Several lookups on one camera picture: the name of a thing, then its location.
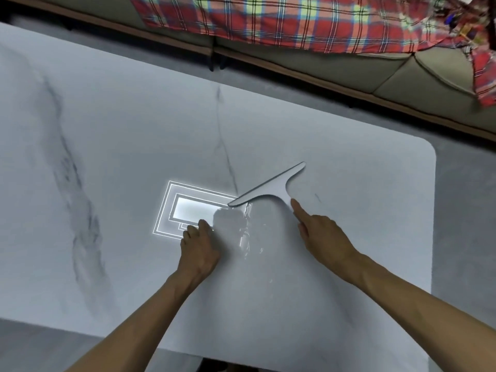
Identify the person's right hand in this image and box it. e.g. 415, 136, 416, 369
291, 199, 360, 274

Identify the grey squeegee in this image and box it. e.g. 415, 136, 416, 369
227, 162, 307, 208

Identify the multicoloured cloth bundle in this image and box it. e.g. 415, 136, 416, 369
440, 0, 496, 45

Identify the beige sofa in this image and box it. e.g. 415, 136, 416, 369
0, 0, 496, 142

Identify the black sofa leg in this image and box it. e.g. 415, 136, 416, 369
208, 45, 226, 72

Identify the person's left forearm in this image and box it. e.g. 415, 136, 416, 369
58, 267, 207, 372

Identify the person's left hand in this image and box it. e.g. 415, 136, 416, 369
179, 219, 222, 282

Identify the person's right forearm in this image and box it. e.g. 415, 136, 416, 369
344, 247, 496, 372

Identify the red plaid blanket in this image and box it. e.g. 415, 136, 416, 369
129, 0, 496, 108

